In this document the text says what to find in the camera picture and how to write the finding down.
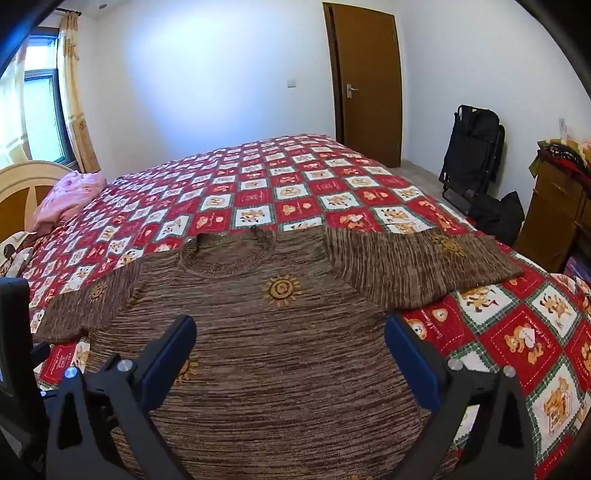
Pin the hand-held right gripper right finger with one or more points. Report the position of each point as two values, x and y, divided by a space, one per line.
411 364

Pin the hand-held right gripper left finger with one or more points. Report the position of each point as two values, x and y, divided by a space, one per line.
170 361

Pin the brown knitted sweater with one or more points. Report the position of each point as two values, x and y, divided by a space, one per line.
277 350

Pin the pile of clothes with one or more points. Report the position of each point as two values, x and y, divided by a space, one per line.
561 154

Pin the white patterned pillow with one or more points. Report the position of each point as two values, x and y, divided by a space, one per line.
14 256

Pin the pink pillow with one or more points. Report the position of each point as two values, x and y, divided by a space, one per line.
69 196

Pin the wooden bed headboard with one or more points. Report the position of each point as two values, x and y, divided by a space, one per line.
18 184

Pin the black bag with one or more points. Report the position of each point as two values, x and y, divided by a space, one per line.
501 217

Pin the purple box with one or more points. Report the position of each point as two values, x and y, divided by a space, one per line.
579 268

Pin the red checkered printed bedspread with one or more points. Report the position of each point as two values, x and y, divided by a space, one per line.
323 184

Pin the wooden cabinet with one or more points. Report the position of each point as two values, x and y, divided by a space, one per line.
549 217

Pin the black folded chair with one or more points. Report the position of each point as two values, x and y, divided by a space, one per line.
471 152

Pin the window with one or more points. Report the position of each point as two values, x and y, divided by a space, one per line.
44 115

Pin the yellow patterned curtain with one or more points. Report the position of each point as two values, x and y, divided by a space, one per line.
76 101

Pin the brown wooden door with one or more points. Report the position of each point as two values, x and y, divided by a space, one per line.
369 92

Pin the curtain rod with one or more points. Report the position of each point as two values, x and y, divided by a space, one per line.
69 10

